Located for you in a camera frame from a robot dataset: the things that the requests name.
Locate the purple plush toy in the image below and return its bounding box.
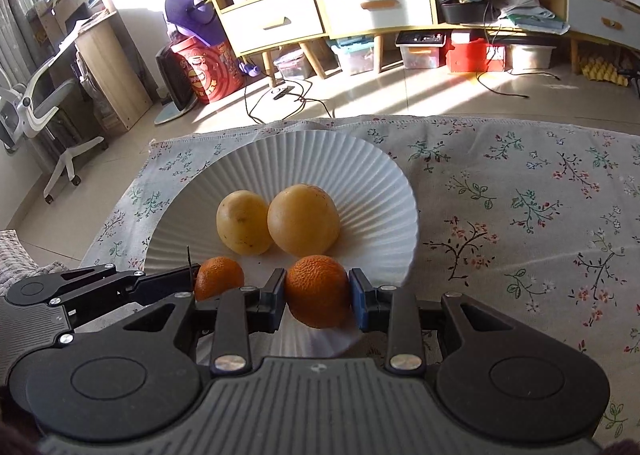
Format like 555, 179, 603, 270
165, 0, 227, 46

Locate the wooden shelf cabinet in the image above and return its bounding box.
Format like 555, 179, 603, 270
189, 0, 331, 88

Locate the black lid storage box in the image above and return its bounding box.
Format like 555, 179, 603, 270
395, 31, 447, 70

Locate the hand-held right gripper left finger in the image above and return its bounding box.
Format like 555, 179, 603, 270
122, 269, 287, 377

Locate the low wooden drawer cabinet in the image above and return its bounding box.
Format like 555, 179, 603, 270
315, 0, 640, 86

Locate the red box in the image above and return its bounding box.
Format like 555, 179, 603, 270
446, 30, 507, 73

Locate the grey knitted blanket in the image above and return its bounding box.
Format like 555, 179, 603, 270
0, 230, 66, 283

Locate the clear storage box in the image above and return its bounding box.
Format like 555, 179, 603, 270
274, 49, 313, 80

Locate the large yellow passion fruit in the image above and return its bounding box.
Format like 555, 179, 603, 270
267, 184, 341, 257

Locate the floral tablecloth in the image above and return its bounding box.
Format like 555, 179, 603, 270
80, 116, 640, 455

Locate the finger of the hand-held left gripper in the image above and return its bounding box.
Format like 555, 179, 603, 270
56, 291, 196, 347
47, 262, 197, 310

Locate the small tangerine with stem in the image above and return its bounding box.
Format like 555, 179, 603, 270
194, 256, 246, 302

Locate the blue lid storage box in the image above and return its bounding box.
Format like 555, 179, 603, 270
327, 35, 376, 76

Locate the grey curtain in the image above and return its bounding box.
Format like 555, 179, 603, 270
0, 0, 56, 86

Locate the white office chair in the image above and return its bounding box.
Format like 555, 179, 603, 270
0, 47, 108, 204

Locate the black panel heater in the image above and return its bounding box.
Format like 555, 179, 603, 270
154, 45, 200, 126

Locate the wooden desk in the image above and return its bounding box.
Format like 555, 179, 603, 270
27, 0, 153, 133

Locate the black basket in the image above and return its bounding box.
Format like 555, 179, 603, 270
434, 0, 493, 26

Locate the black floor cable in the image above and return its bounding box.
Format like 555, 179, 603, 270
475, 30, 561, 100
244, 70, 333, 124

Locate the white storage box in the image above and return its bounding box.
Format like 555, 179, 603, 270
507, 42, 558, 70

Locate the bumpy orange tangerine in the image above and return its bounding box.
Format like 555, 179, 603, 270
285, 255, 351, 329

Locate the yellow egg tray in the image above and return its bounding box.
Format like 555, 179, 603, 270
580, 55, 631, 86

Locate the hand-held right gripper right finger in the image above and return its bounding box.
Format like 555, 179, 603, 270
348, 268, 521, 377

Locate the small yellow passion fruit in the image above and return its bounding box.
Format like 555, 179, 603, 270
216, 190, 274, 256

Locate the white ribbed plate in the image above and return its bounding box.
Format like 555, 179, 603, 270
142, 130, 420, 358

